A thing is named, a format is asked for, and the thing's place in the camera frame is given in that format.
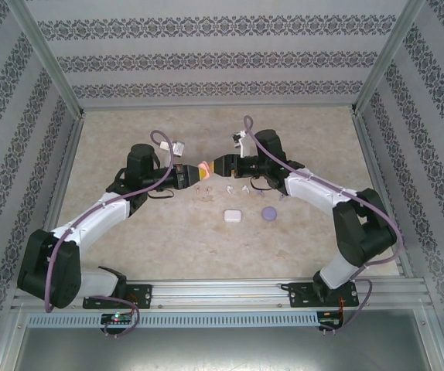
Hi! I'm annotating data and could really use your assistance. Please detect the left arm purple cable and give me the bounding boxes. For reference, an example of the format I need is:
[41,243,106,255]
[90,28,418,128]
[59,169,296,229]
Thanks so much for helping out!
[43,130,176,337]

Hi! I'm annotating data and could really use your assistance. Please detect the aluminium frame bar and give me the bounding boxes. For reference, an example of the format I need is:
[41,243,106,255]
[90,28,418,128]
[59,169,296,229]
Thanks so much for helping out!
[0,305,28,371]
[418,305,444,371]

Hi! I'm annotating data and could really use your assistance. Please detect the left small circuit board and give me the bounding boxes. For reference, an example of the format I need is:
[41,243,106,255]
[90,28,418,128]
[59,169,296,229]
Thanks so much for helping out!
[101,313,133,325]

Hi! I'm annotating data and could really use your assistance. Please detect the slotted grey cable duct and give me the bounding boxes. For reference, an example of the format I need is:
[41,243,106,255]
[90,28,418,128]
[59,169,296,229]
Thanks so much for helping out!
[26,311,320,328]

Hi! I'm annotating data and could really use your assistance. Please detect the aluminium mounting rail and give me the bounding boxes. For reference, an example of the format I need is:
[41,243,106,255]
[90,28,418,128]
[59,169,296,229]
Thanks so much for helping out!
[12,278,429,311]

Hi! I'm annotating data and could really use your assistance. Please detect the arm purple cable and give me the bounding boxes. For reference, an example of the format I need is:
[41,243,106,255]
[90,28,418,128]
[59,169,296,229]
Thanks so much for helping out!
[243,114,404,334]
[43,130,176,337]

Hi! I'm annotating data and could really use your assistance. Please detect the long aluminium frame rail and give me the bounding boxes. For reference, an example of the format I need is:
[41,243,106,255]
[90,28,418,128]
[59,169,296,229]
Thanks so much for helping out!
[77,103,358,113]

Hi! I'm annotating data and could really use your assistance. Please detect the grey metal sheet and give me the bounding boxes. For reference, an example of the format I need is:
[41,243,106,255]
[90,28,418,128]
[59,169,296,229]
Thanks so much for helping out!
[11,326,438,371]

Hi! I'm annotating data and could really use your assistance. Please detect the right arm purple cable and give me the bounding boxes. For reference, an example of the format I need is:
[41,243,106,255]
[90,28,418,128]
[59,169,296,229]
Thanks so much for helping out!
[243,114,404,334]

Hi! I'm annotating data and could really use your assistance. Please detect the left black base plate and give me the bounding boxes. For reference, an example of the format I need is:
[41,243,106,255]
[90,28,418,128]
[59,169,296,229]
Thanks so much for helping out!
[82,284,154,310]

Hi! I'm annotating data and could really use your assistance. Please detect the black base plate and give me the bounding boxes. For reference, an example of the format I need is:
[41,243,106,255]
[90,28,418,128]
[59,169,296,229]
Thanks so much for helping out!
[282,281,359,308]
[82,284,154,310]

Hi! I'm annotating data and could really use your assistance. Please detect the thin black cable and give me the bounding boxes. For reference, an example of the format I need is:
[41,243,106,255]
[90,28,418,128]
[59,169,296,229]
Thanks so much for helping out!
[249,175,281,192]
[147,188,175,200]

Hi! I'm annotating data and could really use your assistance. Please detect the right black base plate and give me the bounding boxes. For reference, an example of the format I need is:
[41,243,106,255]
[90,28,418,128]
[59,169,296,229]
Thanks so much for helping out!
[282,281,359,308]

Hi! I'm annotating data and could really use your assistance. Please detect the aluminium frame post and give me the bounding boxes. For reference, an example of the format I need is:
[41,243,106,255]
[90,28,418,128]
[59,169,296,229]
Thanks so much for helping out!
[350,0,427,116]
[4,0,87,117]

